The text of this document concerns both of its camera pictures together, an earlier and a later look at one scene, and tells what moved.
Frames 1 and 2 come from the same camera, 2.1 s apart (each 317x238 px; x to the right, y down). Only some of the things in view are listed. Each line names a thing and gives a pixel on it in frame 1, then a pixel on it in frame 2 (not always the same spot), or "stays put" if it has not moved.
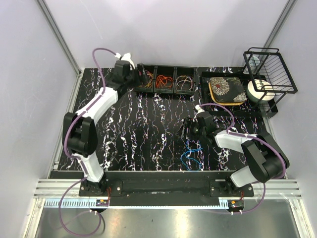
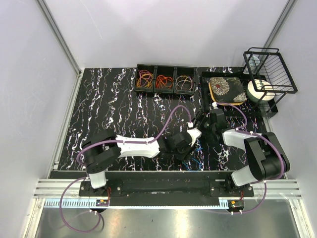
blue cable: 190,149 stays put
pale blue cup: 253,63 stays put
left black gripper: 144,77 -> 186,154
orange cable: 167,81 stays put
